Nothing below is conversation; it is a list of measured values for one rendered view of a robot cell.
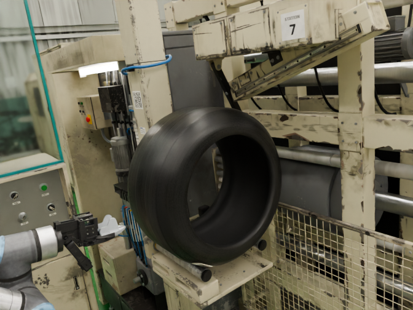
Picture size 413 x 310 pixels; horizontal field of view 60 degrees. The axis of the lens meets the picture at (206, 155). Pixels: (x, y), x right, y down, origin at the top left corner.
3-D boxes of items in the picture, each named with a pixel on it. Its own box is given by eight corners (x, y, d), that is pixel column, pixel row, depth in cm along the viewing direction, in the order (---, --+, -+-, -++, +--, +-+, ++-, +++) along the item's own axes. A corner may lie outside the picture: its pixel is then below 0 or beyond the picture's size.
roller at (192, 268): (165, 242, 155) (159, 250, 154) (158, 237, 152) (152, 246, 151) (214, 272, 127) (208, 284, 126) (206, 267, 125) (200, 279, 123)
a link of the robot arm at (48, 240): (43, 266, 96) (35, 253, 104) (62, 260, 99) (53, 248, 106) (39, 234, 94) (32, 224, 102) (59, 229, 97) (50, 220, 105)
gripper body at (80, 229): (99, 217, 104) (57, 227, 97) (102, 245, 106) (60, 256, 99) (91, 210, 111) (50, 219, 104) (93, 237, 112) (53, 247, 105)
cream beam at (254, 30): (194, 61, 153) (190, 25, 149) (238, 56, 167) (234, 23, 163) (311, 45, 105) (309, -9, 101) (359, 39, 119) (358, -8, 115)
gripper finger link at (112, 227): (128, 215, 111) (99, 222, 105) (129, 233, 112) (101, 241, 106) (124, 212, 113) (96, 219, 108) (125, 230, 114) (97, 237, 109)
